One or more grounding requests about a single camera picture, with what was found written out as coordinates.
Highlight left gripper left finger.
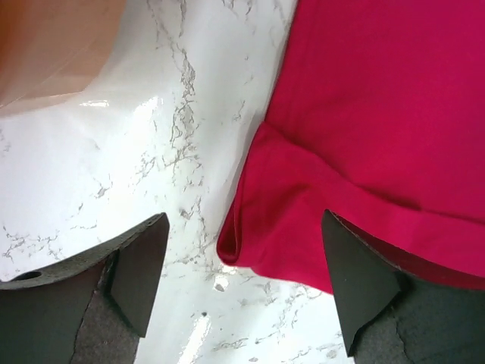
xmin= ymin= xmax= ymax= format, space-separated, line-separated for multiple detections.
xmin=1 ymin=213 xmax=170 ymax=363

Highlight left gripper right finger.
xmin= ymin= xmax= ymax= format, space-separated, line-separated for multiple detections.
xmin=321 ymin=211 xmax=484 ymax=363

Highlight orange laundry basket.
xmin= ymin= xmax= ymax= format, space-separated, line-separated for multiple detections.
xmin=1 ymin=0 xmax=126 ymax=115

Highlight crimson pink t shirt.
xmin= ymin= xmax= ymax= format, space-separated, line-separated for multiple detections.
xmin=217 ymin=1 xmax=484 ymax=292

